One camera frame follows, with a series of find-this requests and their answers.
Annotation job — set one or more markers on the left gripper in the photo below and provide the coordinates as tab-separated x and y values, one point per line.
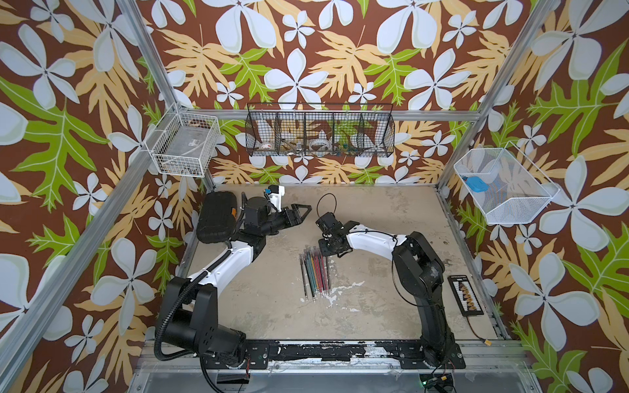
292	214

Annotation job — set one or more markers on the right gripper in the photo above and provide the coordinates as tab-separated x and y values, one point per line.
323	250

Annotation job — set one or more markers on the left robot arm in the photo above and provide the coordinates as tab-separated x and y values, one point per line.
188	320

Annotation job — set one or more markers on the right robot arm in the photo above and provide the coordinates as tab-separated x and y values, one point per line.
421	274

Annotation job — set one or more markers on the bundle of coloured pencils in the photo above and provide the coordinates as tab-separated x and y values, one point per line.
315	272

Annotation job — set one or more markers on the black plastic tool case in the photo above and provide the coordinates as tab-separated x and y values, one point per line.
217	218

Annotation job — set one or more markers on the blue object in basket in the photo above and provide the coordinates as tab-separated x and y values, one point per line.
476	184

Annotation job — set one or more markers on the white mesh corner basket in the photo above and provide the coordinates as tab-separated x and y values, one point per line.
519	189

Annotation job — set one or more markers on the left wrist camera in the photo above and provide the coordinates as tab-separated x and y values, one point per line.
274	194

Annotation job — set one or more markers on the black wire basket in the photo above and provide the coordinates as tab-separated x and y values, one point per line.
319	129

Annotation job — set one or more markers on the white wire basket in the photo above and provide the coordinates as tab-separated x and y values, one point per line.
182	143

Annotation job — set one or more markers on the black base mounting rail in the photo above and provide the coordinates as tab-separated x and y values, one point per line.
409	354

